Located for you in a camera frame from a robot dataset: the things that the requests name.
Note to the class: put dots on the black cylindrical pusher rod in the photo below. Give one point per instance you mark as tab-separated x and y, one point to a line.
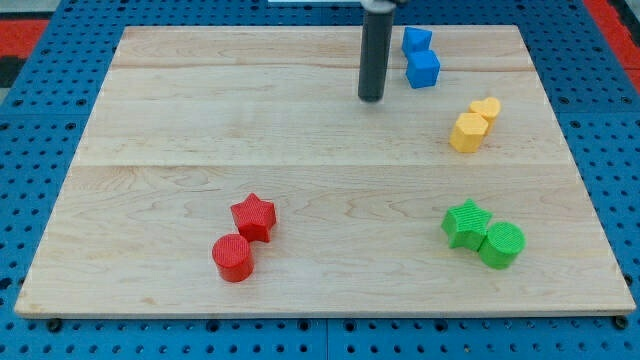
375	46

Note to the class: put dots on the green star block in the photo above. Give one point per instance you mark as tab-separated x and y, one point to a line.
466	225

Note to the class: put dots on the red cylinder block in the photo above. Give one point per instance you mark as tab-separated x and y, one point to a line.
233	258

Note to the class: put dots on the light wooden board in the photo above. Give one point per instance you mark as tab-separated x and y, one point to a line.
190	120

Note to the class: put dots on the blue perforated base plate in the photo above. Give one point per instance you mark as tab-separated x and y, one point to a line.
43	115

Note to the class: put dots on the green cylinder block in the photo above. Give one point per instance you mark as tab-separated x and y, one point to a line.
503	243

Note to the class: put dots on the yellow heart block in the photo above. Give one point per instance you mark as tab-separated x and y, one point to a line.
488	108

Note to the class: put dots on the red star block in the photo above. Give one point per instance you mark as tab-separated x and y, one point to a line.
254	218

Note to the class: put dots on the blue triangle block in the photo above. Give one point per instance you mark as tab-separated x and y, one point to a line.
416	40

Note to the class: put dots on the blue cube block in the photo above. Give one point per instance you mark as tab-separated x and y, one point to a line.
423	69

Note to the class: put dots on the yellow hexagon block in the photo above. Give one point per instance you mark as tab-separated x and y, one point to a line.
468	132

